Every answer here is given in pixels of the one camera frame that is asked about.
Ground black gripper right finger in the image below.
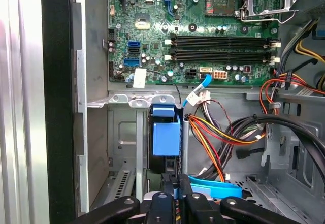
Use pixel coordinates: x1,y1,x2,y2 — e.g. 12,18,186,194
178,173,302,224

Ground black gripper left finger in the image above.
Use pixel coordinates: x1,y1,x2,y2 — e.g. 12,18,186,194
75,173,179,224

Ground blue data wire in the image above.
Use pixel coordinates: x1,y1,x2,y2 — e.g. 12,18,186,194
181,73,242,200

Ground hard disk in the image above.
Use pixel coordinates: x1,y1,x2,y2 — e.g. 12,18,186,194
146,103,184,175

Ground orange red power wire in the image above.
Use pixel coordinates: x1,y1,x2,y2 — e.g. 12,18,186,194
186,114,267,183

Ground grey metal disk bay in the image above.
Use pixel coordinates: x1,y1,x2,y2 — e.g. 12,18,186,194
87,91,190,209

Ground black angled data plug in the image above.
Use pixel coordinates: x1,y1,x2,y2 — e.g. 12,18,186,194
236,147,265,160

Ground grey optical drive cage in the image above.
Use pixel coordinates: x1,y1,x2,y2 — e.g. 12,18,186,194
245,91,325,224

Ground white paper label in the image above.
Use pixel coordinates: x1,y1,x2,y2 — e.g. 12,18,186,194
132,68,148,88

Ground beige power socket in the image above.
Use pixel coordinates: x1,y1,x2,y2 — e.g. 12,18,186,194
213,70,228,81

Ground black four pin socket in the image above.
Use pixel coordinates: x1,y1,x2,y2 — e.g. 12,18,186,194
185,68,198,80

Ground black open PC case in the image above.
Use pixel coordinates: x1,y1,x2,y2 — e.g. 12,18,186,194
40,0,325,224

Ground wide blue header port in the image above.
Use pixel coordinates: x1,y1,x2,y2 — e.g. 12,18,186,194
123,58,141,67

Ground RAM slot white latches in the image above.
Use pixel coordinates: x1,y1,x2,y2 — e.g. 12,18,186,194
164,40,281,48
164,55,281,63

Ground RAM slot black latches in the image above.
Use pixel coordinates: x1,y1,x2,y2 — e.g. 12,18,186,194
169,49,280,56
169,35,280,42

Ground green motherboard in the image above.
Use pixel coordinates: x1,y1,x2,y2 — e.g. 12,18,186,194
108,0,282,86

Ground CPU socket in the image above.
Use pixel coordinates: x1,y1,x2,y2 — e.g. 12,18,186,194
204,0,241,16

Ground white wire connector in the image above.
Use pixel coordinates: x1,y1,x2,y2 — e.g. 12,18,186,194
185,89,211,107

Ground thick black cable bundle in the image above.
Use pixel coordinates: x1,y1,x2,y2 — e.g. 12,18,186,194
220,114,325,186

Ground orange red wire bundle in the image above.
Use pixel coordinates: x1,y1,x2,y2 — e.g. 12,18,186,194
258,72,325,115

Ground yellow orange wire bundle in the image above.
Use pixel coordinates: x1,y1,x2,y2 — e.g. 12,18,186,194
278,18,325,82

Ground wire locking lever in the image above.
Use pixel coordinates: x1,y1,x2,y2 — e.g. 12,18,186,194
240,10,300,23

